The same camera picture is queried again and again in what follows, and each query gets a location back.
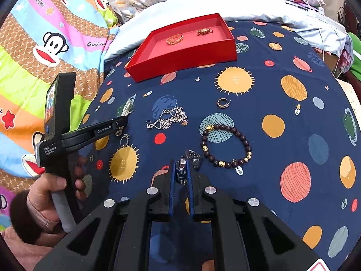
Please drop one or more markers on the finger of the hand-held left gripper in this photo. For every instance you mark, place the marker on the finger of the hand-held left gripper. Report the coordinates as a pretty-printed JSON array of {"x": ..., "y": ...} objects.
[
  {"x": 84, "y": 144},
  {"x": 120, "y": 122}
]

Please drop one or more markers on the red cardboard box tray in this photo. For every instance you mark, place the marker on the red cardboard box tray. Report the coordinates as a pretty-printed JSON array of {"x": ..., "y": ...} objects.
[{"x": 180, "y": 59}]

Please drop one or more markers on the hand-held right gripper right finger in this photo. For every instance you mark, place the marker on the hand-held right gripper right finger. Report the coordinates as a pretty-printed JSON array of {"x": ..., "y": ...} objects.
[{"x": 191, "y": 194}]

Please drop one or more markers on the person's left forearm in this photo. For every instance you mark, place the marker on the person's left forearm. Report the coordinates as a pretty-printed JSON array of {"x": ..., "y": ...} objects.
[{"x": 22, "y": 231}]

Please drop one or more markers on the colourful monkey print blanket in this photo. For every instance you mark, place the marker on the colourful monkey print blanket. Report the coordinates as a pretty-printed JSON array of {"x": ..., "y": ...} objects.
[{"x": 42, "y": 19}]

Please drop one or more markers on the navy planet print blanket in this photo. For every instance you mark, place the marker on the navy planet print blanket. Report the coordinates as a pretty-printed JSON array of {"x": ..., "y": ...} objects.
[{"x": 253, "y": 113}]

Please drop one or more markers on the person's left hand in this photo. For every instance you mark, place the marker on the person's left hand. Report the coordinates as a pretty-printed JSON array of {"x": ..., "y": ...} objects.
[{"x": 48, "y": 194}]

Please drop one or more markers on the silver metal watch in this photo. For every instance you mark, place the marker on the silver metal watch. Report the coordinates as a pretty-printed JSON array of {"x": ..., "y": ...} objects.
[{"x": 194, "y": 158}]

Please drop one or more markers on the gold bangle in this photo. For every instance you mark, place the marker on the gold bangle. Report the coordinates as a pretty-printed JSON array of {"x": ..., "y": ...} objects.
[{"x": 168, "y": 41}]

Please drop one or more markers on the green cloth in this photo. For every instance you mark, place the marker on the green cloth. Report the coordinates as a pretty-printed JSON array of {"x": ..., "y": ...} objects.
[{"x": 356, "y": 56}]

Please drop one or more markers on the hoop earring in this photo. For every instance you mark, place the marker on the hoop earring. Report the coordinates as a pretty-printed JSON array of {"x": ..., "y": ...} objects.
[{"x": 220, "y": 105}]

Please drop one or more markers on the light blue quilt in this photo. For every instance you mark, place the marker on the light blue quilt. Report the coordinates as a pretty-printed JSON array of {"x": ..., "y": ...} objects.
[{"x": 174, "y": 8}]

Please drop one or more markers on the gold watch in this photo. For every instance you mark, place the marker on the gold watch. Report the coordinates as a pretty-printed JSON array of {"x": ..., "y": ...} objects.
[{"x": 204, "y": 32}]

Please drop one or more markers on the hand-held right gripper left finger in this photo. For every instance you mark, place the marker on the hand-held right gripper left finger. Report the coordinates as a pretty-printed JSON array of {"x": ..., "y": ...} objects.
[{"x": 172, "y": 192}]

